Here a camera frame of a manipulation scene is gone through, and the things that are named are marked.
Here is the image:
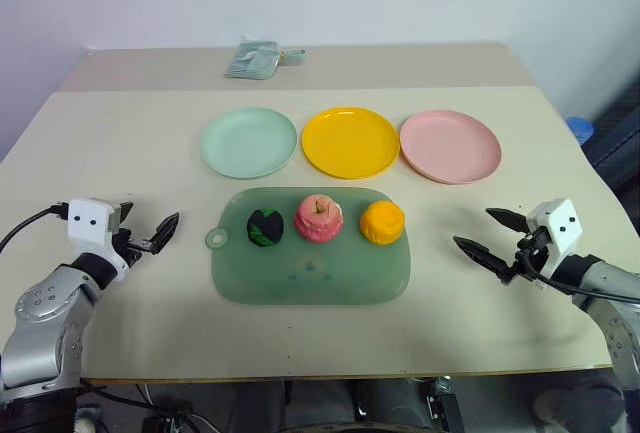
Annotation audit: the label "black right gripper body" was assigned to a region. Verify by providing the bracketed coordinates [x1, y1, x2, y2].
[497, 228, 552, 287]

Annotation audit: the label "green plastic pouch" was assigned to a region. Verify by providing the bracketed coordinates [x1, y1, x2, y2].
[223, 35, 281, 81]

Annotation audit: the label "yellow plate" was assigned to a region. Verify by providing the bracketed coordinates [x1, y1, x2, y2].
[301, 106, 401, 180]

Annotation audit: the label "pink apple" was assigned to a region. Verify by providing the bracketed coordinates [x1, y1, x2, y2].
[293, 193, 345, 244]

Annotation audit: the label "black cables under table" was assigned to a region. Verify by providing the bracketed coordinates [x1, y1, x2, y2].
[74, 381, 221, 433]

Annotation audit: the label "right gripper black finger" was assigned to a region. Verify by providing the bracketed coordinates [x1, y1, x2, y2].
[485, 207, 529, 235]
[452, 235, 512, 280]

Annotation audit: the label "orange fruit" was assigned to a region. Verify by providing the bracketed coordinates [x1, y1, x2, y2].
[359, 200, 406, 246]

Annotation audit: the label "black object beside table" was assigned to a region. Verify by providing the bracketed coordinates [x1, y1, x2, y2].
[582, 80, 640, 234]

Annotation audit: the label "blue round container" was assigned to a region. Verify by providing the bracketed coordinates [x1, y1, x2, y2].
[565, 115, 595, 144]

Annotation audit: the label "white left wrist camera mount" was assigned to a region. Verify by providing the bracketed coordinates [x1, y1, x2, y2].
[66, 197, 130, 283]

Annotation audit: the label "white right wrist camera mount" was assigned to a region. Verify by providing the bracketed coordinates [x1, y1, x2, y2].
[525, 198, 586, 280]

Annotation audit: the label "dark green toy vegetable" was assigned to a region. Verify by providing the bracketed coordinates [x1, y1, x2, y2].
[246, 208, 285, 249]

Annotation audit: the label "light green plate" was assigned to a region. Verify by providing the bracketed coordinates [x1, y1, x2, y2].
[200, 106, 299, 179]

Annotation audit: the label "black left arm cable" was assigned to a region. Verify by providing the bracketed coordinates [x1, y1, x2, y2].
[0, 200, 70, 255]

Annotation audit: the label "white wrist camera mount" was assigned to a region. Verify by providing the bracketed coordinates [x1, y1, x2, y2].
[66, 197, 130, 283]
[525, 198, 586, 280]

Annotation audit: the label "pink plate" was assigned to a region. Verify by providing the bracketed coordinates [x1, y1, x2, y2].
[398, 109, 503, 185]

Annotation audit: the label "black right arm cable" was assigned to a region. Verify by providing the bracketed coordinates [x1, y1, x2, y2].
[519, 247, 640, 303]

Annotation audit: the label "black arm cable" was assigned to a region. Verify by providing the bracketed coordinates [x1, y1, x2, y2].
[519, 247, 640, 303]
[0, 200, 70, 255]

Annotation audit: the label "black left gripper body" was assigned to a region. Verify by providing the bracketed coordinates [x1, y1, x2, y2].
[111, 228, 157, 269]

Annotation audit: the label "translucent green cutting board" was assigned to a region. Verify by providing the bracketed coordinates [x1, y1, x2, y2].
[205, 186, 412, 306]

